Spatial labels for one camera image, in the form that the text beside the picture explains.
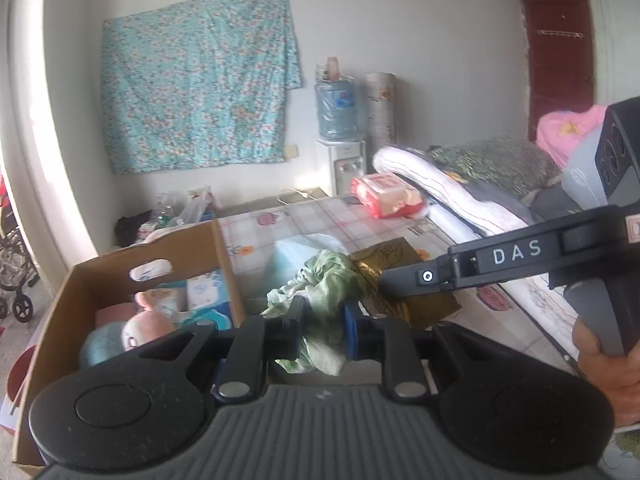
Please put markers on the teal plush item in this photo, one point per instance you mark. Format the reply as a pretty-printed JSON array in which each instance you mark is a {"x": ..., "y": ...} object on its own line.
[{"x": 102, "y": 345}]

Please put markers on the blue water bottle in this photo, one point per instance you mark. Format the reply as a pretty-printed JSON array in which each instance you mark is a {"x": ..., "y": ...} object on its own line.
[{"x": 337, "y": 110}]

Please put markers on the white folded blanket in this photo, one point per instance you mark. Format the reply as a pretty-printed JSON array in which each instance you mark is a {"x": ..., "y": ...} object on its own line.
[{"x": 450, "y": 190}]

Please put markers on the pink plush toy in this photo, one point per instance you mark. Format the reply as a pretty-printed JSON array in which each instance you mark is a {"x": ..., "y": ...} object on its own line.
[{"x": 150, "y": 327}]

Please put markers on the grey quilt with yellow leaves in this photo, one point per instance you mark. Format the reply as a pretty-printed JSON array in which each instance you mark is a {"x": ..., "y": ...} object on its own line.
[{"x": 550, "y": 205}]

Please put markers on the green leaf print pillow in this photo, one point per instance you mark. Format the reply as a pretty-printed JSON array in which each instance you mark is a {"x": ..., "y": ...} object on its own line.
[{"x": 495, "y": 160}]

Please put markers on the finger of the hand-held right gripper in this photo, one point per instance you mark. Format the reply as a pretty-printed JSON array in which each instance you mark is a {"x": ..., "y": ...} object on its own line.
[{"x": 415, "y": 280}]

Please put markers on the green cloth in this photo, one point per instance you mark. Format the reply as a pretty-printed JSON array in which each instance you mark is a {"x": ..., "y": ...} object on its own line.
[{"x": 325, "y": 270}]

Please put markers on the dark cloth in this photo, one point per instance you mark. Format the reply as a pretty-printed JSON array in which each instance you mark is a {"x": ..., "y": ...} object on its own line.
[{"x": 132, "y": 227}]

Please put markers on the person's right hand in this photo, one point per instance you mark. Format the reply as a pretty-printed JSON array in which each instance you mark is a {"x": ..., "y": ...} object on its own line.
[{"x": 615, "y": 390}]

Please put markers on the light blue plastic bag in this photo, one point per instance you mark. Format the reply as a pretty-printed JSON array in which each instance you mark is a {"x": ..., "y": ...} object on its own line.
[{"x": 295, "y": 260}]

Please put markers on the gold foil bag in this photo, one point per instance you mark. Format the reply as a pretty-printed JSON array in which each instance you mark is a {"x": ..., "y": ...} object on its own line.
[{"x": 430, "y": 310}]

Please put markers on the brown cardboard box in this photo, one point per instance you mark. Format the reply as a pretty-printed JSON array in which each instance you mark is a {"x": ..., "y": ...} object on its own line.
[{"x": 100, "y": 270}]

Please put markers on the white bag with red print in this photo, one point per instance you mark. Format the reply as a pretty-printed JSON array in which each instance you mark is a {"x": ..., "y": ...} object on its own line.
[{"x": 200, "y": 197}]

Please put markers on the dark red basin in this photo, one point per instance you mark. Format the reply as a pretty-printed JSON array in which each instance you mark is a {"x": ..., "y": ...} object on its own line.
[{"x": 22, "y": 375}]

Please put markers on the pink mesh scouring cloth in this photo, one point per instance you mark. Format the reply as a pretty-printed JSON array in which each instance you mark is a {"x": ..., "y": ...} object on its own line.
[{"x": 112, "y": 315}]

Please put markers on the wheelchair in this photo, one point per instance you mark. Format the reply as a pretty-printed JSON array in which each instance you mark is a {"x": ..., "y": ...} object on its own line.
[{"x": 15, "y": 270}]

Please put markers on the white leaf print cloth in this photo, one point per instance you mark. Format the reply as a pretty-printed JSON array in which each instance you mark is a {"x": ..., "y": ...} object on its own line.
[{"x": 580, "y": 170}]

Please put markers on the dark red door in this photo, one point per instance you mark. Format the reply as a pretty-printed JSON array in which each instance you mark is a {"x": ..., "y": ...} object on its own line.
[{"x": 555, "y": 60}]

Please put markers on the white cotton swab bag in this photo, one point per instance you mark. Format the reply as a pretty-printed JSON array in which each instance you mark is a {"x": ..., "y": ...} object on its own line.
[{"x": 167, "y": 300}]

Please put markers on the blue white face mask box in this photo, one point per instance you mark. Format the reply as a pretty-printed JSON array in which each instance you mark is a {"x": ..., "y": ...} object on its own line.
[{"x": 210, "y": 287}]

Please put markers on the teal floral wall cloth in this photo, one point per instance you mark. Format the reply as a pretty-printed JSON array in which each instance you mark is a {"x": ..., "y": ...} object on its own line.
[{"x": 195, "y": 85}]

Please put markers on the blue white wipes pack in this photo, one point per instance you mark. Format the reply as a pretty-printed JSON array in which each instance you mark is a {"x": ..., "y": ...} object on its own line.
[{"x": 215, "y": 317}]

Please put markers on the clear plastic bag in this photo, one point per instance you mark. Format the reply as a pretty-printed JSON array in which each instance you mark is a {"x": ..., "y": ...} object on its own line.
[{"x": 172, "y": 212}]

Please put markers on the beige wall socket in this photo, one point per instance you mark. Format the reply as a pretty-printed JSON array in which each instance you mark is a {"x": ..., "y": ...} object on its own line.
[{"x": 291, "y": 151}]

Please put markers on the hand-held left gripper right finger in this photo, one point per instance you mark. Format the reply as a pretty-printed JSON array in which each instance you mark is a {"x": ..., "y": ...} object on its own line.
[{"x": 351, "y": 332}]

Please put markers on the white green leaf print fabric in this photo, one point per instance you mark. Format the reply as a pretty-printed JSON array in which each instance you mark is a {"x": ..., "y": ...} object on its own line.
[{"x": 622, "y": 455}]

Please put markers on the white water dispenser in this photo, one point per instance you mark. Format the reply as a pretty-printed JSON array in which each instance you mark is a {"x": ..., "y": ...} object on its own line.
[{"x": 345, "y": 160}]

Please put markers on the peach wet wipes pack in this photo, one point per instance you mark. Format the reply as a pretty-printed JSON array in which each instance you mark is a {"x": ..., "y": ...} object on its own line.
[{"x": 387, "y": 195}]

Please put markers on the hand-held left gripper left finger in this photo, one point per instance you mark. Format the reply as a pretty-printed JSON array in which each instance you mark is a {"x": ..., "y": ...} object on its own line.
[{"x": 299, "y": 330}]

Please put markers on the rolled floor mat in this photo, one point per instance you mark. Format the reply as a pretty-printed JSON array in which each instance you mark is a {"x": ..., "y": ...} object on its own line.
[{"x": 379, "y": 110}]

